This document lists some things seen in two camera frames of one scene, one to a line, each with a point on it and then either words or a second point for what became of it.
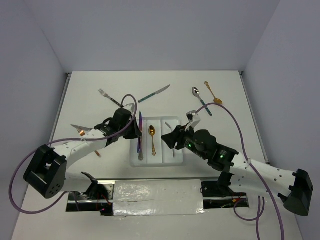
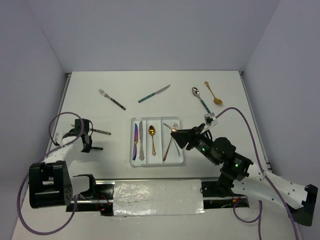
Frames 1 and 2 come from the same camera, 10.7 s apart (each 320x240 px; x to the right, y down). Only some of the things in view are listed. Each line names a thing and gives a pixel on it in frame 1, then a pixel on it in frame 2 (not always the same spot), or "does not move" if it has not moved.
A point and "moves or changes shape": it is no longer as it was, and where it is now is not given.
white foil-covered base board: [133, 198] does not move
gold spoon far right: [216, 100] does not move
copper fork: [82, 133] moves or changes shape
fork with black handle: [105, 94] does not move
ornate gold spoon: [152, 132] does not move
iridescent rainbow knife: [140, 127] -> [136, 140]
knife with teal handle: [154, 94] does not move
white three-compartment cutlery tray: [156, 152] does not move
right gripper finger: [171, 139] -> [183, 137]
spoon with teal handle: [196, 92] does not move
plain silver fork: [171, 130] moves or changes shape
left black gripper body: [128, 132] -> [87, 147]
